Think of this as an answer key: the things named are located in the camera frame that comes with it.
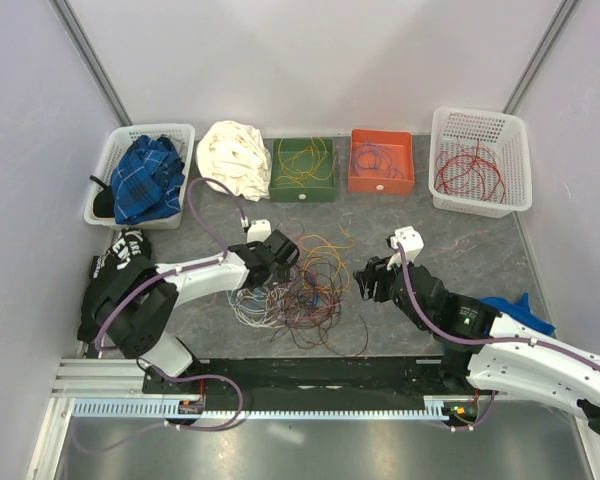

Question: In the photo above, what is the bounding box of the multicolour wire pile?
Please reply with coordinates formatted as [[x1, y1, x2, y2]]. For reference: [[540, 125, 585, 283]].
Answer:
[[226, 219, 369, 357]]

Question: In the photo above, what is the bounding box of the yellow wire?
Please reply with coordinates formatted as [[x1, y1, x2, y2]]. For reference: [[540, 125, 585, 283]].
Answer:
[[272, 137, 339, 189]]

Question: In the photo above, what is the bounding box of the blue wire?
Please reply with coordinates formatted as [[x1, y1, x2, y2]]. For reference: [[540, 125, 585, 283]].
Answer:
[[353, 141, 406, 180]]

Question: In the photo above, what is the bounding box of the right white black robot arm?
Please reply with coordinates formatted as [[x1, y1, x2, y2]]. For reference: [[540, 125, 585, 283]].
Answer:
[[353, 257, 600, 435]]

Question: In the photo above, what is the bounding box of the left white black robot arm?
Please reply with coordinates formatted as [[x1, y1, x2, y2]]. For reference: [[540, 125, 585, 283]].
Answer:
[[78, 229, 299, 393]]

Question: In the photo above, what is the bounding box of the green drawer box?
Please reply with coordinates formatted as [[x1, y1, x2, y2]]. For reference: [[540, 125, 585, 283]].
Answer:
[[269, 137, 336, 203]]

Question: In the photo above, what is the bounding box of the cream white cloth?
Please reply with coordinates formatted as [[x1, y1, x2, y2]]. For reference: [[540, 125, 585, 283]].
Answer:
[[196, 120, 272, 202]]

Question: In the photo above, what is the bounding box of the orange drawer box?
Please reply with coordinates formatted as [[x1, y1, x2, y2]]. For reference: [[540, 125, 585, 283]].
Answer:
[[347, 128, 415, 196]]

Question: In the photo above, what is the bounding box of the black printed t-shirt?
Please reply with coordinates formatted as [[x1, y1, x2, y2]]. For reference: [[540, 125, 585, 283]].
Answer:
[[77, 228, 152, 343]]

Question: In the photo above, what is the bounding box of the blue plaid cloth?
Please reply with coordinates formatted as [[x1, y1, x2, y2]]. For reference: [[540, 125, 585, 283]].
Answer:
[[110, 135, 185, 225]]

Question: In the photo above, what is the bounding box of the left white plastic basket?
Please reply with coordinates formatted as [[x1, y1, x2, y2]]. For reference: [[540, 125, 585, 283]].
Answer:
[[83, 123, 195, 230]]

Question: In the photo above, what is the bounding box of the white plastic basket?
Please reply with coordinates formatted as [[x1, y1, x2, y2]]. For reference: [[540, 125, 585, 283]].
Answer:
[[428, 107, 533, 219], [83, 123, 195, 230]]

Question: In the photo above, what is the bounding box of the right white plastic basket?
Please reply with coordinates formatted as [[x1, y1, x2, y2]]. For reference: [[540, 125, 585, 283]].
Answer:
[[428, 107, 533, 219]]

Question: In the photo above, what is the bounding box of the black cloth in basket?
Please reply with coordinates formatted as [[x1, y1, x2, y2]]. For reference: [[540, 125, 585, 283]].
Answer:
[[89, 175, 114, 219]]

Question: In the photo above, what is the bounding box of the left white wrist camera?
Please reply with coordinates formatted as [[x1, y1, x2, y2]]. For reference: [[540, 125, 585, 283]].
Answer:
[[240, 217, 272, 244]]

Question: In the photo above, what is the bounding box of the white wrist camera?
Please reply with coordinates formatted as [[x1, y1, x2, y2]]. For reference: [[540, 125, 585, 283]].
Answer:
[[240, 217, 272, 244], [386, 226, 424, 270]]

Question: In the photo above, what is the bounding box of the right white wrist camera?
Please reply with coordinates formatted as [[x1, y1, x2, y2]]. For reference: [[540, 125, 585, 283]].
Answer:
[[386, 226, 424, 270]]

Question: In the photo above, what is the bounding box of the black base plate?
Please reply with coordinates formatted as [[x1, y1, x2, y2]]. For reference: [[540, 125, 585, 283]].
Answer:
[[142, 355, 496, 401]]

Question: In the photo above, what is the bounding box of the light blue cable duct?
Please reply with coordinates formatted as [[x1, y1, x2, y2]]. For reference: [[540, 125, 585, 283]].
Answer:
[[73, 397, 472, 421]]

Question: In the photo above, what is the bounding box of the red wire in basket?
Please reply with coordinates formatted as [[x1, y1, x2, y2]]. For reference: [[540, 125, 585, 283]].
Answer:
[[433, 113, 508, 205]]

